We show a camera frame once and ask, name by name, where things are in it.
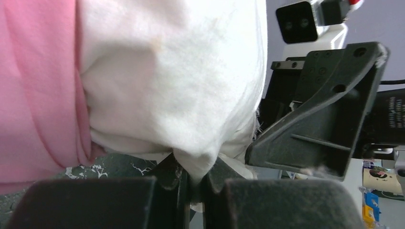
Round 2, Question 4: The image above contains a white pillow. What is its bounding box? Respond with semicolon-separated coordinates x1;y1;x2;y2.
77;0;267;183

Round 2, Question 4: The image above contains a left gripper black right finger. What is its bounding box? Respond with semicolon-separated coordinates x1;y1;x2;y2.
202;159;365;229

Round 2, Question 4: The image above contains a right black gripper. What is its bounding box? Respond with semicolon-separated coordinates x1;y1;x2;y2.
245;42;405;180

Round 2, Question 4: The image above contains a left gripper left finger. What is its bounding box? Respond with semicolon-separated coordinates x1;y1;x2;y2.
7;156;189;229

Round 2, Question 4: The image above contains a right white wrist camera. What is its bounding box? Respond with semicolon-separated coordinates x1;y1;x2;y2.
276;0;364;60

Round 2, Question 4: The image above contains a pink pillowcase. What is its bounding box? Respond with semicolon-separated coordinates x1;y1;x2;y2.
0;0;101;194

